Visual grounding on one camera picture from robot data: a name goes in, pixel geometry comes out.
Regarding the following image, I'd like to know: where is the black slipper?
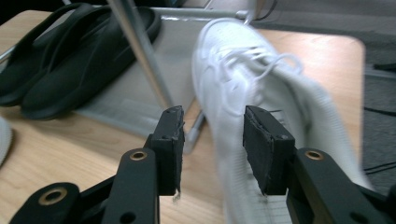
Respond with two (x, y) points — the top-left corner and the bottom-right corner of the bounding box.
(20, 6), (163, 121)
(0, 2), (114, 107)

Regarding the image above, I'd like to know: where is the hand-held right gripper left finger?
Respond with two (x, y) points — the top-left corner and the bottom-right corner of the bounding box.
(145, 105), (187, 197)

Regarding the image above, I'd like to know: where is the white sneaker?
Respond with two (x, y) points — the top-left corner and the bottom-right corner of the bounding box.
(190, 17), (376, 224)

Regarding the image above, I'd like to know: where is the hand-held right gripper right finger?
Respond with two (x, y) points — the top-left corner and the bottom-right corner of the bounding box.
(242, 105), (297, 197)

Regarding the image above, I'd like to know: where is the silver two-tier metal shoe rack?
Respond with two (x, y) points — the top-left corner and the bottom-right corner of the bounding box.
(0, 0), (260, 155)

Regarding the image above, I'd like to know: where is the black floor cable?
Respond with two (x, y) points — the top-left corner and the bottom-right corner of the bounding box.
(363, 105), (396, 118)
(362, 161), (396, 175)

